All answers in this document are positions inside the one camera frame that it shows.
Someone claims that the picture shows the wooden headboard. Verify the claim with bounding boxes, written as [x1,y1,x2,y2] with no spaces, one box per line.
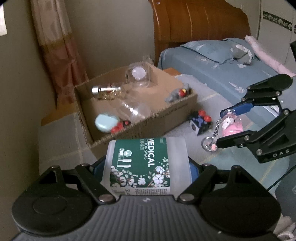
[149,0,251,64]

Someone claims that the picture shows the blue floral bed sheet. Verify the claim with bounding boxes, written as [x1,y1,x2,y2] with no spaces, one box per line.
[158,38,277,104]

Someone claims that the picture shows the blue pillow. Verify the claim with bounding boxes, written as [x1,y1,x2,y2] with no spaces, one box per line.
[181,40,234,64]

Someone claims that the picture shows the pink liquid keychain charm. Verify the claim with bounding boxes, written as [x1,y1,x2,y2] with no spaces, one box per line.
[201,112,243,152]

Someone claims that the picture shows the cardboard box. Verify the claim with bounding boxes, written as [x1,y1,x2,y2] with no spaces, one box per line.
[74,63,197,159]

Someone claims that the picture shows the light blue oval case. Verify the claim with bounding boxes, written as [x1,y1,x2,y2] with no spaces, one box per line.
[95,113,119,133]

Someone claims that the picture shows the green label cotton swab jar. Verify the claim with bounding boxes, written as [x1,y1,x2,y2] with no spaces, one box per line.
[101,137,193,198]

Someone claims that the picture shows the pink folded blanket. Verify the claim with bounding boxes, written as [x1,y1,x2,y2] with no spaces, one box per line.
[244,35,295,77]

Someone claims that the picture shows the red toy block with wheels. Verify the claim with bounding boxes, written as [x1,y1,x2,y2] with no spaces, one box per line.
[111,120,131,133]

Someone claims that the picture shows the grey figurine red badge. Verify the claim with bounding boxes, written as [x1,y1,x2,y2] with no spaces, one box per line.
[165,83,191,104]

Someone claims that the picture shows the grey plush toy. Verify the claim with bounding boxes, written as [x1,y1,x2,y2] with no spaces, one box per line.
[230,44,253,65]

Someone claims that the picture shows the clear jar red label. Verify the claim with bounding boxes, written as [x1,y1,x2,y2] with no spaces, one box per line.
[116,98,151,123]

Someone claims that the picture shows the orange patterned curtain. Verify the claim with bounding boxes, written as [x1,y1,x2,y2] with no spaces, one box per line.
[31,1,88,106]

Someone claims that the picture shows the clear glass mug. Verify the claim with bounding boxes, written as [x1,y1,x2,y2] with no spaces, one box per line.
[125,62,151,87]

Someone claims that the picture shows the black dice cube red buttons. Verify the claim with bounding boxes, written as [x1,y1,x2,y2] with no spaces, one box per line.
[188,109,212,136]

